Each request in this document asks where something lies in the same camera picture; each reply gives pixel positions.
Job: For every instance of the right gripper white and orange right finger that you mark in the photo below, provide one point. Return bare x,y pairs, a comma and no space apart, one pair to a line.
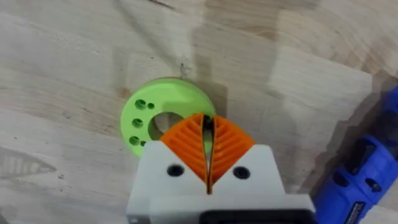
239,161

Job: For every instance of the right gripper white and orange left finger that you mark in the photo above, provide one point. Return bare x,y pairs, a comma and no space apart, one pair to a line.
174,161

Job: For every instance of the blue electric screwdriver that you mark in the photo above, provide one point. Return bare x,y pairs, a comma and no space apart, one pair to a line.
357,174

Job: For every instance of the green disc with holes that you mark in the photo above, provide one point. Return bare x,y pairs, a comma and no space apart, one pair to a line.
158,107

